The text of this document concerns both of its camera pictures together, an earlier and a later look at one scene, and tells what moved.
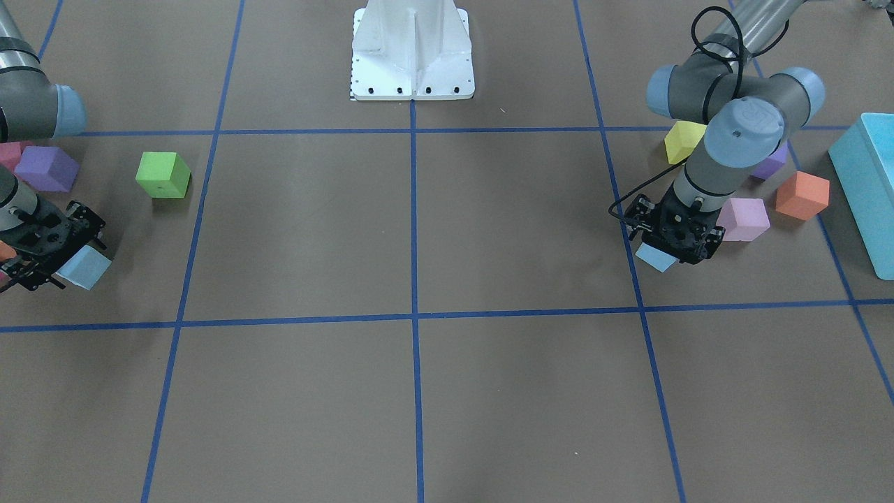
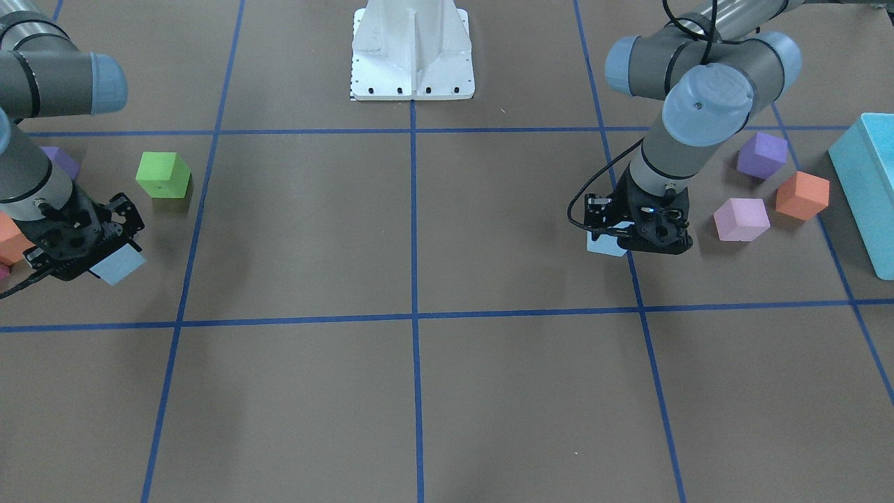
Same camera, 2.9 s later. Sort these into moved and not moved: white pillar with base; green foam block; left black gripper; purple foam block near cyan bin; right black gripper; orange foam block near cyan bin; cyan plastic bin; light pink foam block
Moved: right black gripper; left black gripper
Not moved: light pink foam block; green foam block; orange foam block near cyan bin; purple foam block near cyan bin; cyan plastic bin; white pillar with base
